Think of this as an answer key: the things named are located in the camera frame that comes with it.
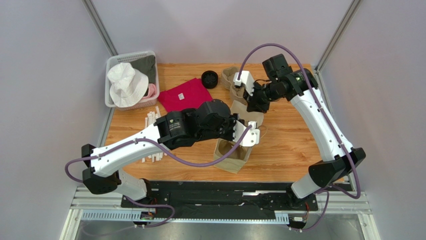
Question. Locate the brown paper bag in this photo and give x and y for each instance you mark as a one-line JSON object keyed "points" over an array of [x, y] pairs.
{"points": [[235, 162]]}

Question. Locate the bundle of white straws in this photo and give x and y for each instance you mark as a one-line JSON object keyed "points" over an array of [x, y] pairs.
{"points": [[151, 117]]}

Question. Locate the red folded cloth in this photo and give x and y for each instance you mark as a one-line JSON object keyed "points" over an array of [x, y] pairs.
{"points": [[191, 94]]}

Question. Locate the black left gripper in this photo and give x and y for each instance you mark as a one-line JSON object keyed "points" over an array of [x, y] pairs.
{"points": [[232, 121]]}

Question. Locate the single cardboard cup carrier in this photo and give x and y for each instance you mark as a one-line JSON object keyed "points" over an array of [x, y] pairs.
{"points": [[233, 151]]}

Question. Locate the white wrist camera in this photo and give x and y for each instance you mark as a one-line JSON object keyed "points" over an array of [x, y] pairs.
{"points": [[246, 136], [246, 80]]}

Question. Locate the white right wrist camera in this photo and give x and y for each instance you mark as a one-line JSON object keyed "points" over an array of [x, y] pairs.
{"points": [[246, 80]]}

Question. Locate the white plastic basket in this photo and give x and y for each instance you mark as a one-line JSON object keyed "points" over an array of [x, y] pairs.
{"points": [[128, 58]]}

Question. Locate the stack of black cup lids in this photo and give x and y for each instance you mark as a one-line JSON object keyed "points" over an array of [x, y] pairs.
{"points": [[209, 79]]}

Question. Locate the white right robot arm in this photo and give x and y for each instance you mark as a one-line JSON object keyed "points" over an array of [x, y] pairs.
{"points": [[338, 155]]}

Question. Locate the white bucket hat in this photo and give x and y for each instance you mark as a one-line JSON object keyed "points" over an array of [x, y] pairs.
{"points": [[128, 85]]}

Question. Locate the dark green cloth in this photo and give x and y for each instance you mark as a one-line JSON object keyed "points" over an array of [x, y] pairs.
{"points": [[146, 66]]}

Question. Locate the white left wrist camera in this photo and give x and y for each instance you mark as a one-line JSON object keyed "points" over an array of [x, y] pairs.
{"points": [[246, 136]]}

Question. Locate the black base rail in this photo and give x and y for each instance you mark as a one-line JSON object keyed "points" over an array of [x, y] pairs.
{"points": [[235, 200]]}

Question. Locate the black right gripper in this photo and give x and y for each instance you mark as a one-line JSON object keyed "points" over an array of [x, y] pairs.
{"points": [[254, 101]]}

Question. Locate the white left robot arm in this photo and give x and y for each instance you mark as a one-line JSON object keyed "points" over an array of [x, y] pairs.
{"points": [[211, 120]]}

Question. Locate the pink cloth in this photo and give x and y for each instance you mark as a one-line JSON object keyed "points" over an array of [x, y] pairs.
{"points": [[151, 91]]}

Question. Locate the cardboard cup carrier stack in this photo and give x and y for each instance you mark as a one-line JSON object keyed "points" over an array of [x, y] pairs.
{"points": [[226, 79]]}

